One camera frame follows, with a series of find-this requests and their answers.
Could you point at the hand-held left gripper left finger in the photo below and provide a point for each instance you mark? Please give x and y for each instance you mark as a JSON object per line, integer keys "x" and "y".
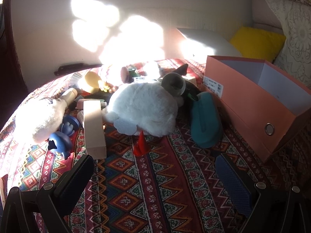
{"x": 76, "y": 185}

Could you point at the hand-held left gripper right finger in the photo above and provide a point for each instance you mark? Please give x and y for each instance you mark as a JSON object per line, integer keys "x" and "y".
{"x": 233, "y": 187}

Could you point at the fluffy white plush toy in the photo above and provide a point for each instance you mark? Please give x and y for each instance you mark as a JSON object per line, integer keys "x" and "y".
{"x": 41, "y": 119}

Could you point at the orange cardboard box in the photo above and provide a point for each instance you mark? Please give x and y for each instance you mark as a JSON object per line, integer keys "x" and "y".
{"x": 247, "y": 111}

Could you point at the large white plush toy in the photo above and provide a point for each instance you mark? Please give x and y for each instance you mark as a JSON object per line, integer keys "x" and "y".
{"x": 143, "y": 106}

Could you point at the patterned desktop cloth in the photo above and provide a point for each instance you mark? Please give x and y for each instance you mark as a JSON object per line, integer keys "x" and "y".
{"x": 150, "y": 187}

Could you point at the blue figure toy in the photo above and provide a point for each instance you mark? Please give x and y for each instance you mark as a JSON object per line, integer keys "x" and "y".
{"x": 58, "y": 143}

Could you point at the wooden block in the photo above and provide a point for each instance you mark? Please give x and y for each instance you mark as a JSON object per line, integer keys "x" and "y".
{"x": 93, "y": 131}

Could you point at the teal slipper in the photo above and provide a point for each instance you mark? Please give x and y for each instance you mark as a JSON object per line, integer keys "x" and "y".
{"x": 205, "y": 123}

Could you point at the red plastic cone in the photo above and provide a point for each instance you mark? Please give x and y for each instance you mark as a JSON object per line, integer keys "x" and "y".
{"x": 141, "y": 148}

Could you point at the small pink object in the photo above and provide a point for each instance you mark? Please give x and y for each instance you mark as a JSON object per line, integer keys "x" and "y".
{"x": 81, "y": 103}

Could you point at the white plastic bottle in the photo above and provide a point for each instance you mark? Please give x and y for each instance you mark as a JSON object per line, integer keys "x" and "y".
{"x": 69, "y": 95}

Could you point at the yellow round box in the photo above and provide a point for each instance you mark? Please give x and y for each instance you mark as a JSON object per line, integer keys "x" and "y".
{"x": 90, "y": 81}

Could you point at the black flat object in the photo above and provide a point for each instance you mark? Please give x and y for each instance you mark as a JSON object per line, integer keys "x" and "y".
{"x": 69, "y": 68}

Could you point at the dark brown object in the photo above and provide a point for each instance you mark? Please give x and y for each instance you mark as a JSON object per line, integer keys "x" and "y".
{"x": 125, "y": 74}

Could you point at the small green box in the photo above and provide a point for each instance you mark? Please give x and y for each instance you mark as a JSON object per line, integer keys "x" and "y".
{"x": 133, "y": 72}

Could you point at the yellow pillow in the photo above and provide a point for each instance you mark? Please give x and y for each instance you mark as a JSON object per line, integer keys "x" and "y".
{"x": 257, "y": 43}

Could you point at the white lace pillow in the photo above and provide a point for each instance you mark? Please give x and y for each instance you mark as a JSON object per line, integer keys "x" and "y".
{"x": 296, "y": 41}

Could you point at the pink headboard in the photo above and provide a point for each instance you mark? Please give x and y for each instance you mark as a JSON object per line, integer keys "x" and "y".
{"x": 262, "y": 14}

